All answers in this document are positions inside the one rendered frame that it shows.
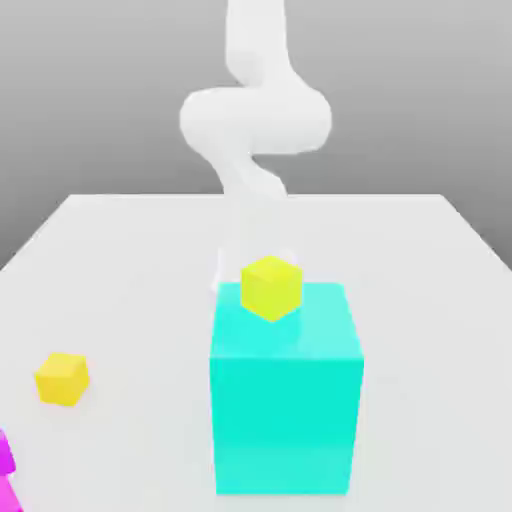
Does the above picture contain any large magenta box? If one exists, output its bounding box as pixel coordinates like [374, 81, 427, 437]
[0, 427, 24, 512]

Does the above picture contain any large cyan box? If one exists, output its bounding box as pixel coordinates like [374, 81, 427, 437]
[208, 281, 365, 498]

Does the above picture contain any small yellow cube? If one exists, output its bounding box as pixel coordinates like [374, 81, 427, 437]
[34, 352, 91, 408]

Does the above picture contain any small yellow-green cube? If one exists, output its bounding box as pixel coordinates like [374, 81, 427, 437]
[240, 255, 304, 324]

